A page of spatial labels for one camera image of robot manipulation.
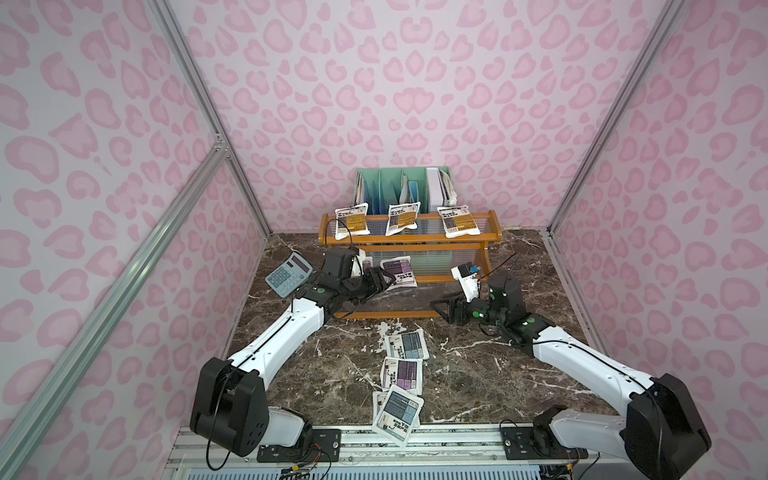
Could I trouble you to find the yellow label coffee bag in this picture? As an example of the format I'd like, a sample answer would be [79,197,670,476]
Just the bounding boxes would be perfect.
[437,205,481,239]
[385,202,421,237]

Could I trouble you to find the purple label coffee bag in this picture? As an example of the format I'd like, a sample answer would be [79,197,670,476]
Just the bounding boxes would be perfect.
[379,256,418,290]
[380,357,423,396]

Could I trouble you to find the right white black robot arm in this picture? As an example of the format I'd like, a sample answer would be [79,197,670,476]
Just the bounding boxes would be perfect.
[430,273,713,479]

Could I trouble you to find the white coffee bag face down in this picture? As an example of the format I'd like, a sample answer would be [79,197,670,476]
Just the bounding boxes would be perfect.
[334,202,370,240]

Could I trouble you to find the aluminium front rail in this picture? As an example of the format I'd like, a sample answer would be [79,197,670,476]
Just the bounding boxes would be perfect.
[161,422,643,479]

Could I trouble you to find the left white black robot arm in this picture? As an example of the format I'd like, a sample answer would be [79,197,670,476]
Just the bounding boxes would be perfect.
[190,247,396,457]

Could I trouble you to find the green file organizer with folders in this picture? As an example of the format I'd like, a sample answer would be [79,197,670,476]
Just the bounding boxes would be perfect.
[351,166,458,215]

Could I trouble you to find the light blue calculator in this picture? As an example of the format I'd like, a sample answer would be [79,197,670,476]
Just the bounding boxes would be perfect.
[266,251,313,298]

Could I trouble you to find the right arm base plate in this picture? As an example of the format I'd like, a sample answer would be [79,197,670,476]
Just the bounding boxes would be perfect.
[500,424,589,462]

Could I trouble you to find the blue-grey label coffee bag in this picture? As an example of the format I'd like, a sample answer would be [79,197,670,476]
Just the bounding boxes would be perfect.
[384,329,430,360]
[372,385,424,447]

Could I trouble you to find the blue-grey label coffee bag front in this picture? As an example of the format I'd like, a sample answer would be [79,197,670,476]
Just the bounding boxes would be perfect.
[372,385,424,447]

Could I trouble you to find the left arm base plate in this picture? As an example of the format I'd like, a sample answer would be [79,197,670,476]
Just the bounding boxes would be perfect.
[257,427,342,464]

